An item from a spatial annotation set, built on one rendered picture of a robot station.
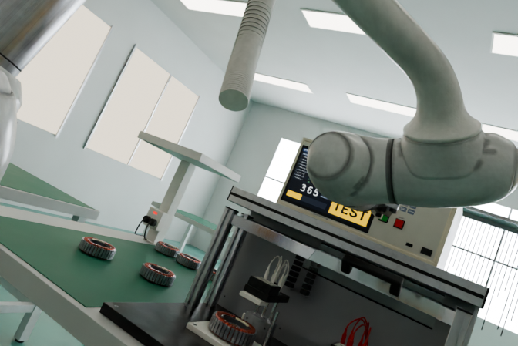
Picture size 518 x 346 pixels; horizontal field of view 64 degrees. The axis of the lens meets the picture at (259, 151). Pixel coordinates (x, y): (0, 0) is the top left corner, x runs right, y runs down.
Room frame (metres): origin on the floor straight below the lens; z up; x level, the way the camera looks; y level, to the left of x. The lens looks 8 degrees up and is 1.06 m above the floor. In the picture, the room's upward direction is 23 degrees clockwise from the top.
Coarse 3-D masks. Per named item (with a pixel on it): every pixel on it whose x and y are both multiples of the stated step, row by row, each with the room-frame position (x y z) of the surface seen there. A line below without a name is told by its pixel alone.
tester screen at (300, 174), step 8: (304, 152) 1.16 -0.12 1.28; (304, 160) 1.15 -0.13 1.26; (296, 168) 1.16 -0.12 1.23; (304, 168) 1.15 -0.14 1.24; (296, 176) 1.16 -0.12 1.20; (304, 176) 1.14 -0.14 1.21; (288, 184) 1.16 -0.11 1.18; (296, 184) 1.15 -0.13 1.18; (312, 184) 1.13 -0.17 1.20; (296, 192) 1.15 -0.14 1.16; (296, 200) 1.14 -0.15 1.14; (320, 200) 1.11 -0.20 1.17; (328, 200) 1.10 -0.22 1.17; (312, 208) 1.12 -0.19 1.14; (320, 208) 1.11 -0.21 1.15; (328, 208) 1.09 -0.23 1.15; (336, 216) 1.08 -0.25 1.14
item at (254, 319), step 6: (246, 312) 1.14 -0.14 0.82; (252, 312) 1.15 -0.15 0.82; (246, 318) 1.13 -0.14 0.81; (252, 318) 1.13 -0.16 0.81; (258, 318) 1.12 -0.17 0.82; (264, 318) 1.14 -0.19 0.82; (252, 324) 1.12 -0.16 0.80; (258, 324) 1.12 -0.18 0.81; (264, 324) 1.11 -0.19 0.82; (270, 324) 1.10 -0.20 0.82; (276, 324) 1.14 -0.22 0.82; (258, 330) 1.11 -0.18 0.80; (264, 330) 1.10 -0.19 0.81; (258, 336) 1.11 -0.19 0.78; (264, 336) 1.10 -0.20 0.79; (270, 336) 1.13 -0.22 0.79; (258, 342) 1.11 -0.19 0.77
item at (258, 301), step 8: (248, 280) 1.07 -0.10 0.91; (256, 280) 1.06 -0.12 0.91; (264, 280) 1.08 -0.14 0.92; (248, 288) 1.06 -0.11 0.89; (256, 288) 1.06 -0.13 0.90; (264, 288) 1.05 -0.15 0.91; (272, 288) 1.05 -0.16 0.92; (280, 288) 1.09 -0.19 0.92; (248, 296) 1.04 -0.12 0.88; (256, 296) 1.05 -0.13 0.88; (264, 296) 1.04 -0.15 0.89; (272, 296) 1.06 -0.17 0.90; (280, 296) 1.10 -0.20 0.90; (288, 296) 1.16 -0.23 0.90; (264, 304) 1.05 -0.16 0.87; (256, 312) 1.15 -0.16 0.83; (264, 312) 1.14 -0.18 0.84; (272, 312) 1.13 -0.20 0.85
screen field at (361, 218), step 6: (336, 204) 1.09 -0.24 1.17; (330, 210) 1.09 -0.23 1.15; (336, 210) 1.08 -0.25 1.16; (342, 210) 1.08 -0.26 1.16; (348, 210) 1.07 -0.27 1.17; (354, 210) 1.06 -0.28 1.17; (342, 216) 1.07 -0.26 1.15; (348, 216) 1.07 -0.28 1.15; (354, 216) 1.06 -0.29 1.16; (360, 216) 1.05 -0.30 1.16; (366, 216) 1.04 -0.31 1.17; (354, 222) 1.06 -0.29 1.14; (360, 222) 1.05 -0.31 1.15; (366, 222) 1.04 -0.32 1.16
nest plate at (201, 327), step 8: (192, 328) 0.98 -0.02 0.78; (200, 328) 0.98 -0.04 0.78; (208, 328) 1.01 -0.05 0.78; (200, 336) 0.97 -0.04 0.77; (208, 336) 0.96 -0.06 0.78; (216, 336) 0.98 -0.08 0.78; (216, 344) 0.94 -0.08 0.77; (224, 344) 0.94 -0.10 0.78; (232, 344) 0.97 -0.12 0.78; (256, 344) 1.04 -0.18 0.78
